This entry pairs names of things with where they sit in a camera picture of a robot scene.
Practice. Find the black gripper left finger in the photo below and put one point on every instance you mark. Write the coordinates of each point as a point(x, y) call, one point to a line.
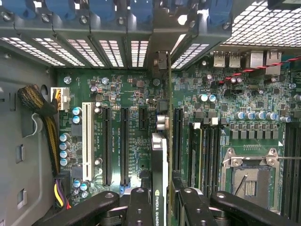
point(94, 207)

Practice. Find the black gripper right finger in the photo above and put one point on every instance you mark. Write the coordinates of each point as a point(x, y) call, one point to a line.
point(235, 204)

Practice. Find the black expansion slot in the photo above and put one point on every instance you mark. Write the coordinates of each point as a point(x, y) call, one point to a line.
point(178, 141)

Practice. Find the white PCI expansion slot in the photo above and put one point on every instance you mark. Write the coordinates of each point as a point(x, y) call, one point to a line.
point(88, 141)

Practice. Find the thin metal locking lever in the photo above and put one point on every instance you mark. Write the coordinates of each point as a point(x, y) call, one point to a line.
point(291, 158)

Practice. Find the CPU socket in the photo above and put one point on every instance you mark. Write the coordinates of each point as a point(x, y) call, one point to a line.
point(256, 188)

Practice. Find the green Dell motherboard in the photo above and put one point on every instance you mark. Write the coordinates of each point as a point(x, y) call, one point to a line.
point(131, 94)

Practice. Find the long expansion slot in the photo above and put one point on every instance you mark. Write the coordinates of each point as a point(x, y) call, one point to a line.
point(125, 146)
point(107, 146)

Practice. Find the open black PC case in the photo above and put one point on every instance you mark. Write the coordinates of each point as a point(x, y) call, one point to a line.
point(70, 29)

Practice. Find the white power connector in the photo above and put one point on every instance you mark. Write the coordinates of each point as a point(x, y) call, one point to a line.
point(63, 99)

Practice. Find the short expansion slot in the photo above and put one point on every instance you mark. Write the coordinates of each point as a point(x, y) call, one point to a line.
point(144, 118)

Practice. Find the black RAM slot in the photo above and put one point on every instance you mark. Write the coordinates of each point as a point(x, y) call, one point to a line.
point(205, 160)
point(211, 160)
point(218, 160)
point(287, 179)
point(299, 179)
point(293, 179)

